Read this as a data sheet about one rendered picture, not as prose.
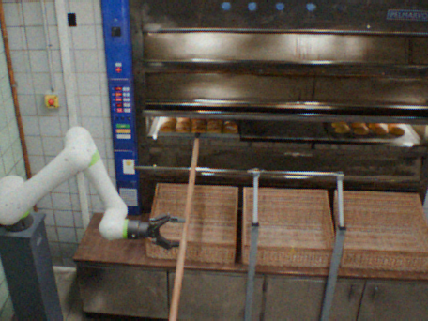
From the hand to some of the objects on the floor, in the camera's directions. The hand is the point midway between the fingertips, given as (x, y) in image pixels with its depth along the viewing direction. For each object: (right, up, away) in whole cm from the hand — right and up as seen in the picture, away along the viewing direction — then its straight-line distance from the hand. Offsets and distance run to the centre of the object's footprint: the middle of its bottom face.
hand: (183, 232), depth 220 cm
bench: (+58, -76, +112) cm, 148 cm away
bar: (+38, -85, +96) cm, 134 cm away
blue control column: (-17, -19, +233) cm, 234 cm away
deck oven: (+79, -22, +220) cm, 235 cm away
